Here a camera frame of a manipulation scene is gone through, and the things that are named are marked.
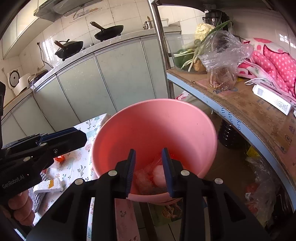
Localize dark oil bottle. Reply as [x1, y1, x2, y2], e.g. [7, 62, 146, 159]
[218, 119, 247, 149]

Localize range hood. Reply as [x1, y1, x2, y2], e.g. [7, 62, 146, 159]
[33, 0, 102, 22]

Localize white rice cooker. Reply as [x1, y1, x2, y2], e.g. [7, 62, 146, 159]
[8, 71, 31, 96]

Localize metal storage rack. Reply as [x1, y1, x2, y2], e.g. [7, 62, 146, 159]
[148, 0, 296, 209]

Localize clear plastic wrapper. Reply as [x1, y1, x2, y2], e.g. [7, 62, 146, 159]
[134, 155, 162, 195]

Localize pink plastic basin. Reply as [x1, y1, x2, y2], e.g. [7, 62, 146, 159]
[91, 98, 218, 207]

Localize cauliflower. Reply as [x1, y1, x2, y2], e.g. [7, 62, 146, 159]
[194, 23, 216, 43]

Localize black wok with lid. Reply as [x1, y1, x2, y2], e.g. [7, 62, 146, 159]
[54, 40, 84, 60]

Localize green pepper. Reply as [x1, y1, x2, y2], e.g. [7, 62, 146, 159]
[174, 50, 195, 69]

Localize black induction cooker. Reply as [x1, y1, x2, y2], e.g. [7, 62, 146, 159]
[28, 70, 49, 84]

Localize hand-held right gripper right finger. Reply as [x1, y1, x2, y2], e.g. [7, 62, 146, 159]
[161, 148, 270, 241]

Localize crumpled plastic bags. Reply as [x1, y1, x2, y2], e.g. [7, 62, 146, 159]
[245, 155, 289, 227]

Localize green onions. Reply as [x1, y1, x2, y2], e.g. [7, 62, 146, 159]
[173, 20, 232, 71]

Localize upper wall cabinet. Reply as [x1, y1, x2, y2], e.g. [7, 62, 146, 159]
[0, 7, 44, 61]

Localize printed cardboard box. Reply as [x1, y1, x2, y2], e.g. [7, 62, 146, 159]
[148, 201, 183, 227]

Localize grey kitchen cabinet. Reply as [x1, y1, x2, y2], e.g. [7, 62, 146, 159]
[0, 24, 183, 149]

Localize clear glass bowl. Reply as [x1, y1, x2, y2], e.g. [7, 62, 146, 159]
[165, 34, 208, 75]

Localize white charging cable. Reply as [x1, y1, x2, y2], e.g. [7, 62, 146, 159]
[245, 78, 281, 90]

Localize floral bear tablecloth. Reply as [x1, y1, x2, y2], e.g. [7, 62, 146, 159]
[32, 113, 141, 241]

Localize white plastic bag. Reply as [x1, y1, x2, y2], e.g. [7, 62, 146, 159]
[151, 164, 167, 187]

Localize pink dotted blanket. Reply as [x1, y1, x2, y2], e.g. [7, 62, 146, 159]
[237, 37, 296, 99]

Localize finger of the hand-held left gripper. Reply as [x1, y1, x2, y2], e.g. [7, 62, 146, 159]
[25, 131, 87, 163]
[2, 128, 80, 151]

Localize white foam piece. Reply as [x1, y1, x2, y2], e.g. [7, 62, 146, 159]
[33, 178, 65, 195]

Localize black blender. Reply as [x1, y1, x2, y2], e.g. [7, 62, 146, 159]
[202, 10, 234, 33]

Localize person's left hand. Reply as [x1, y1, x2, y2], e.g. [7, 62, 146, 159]
[7, 191, 36, 226]

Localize black power cable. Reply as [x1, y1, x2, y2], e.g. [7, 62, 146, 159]
[37, 42, 53, 69]

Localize white printed box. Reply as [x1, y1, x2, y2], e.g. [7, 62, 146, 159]
[252, 84, 293, 116]

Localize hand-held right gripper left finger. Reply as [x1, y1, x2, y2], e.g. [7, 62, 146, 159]
[26, 149, 136, 241]

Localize grey striped cloth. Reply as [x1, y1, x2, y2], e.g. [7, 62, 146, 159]
[28, 171, 48, 212]

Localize red plastic scrap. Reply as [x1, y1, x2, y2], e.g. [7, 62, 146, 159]
[54, 155, 66, 168]

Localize clear plastic bag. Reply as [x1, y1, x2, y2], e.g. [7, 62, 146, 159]
[198, 30, 254, 91]

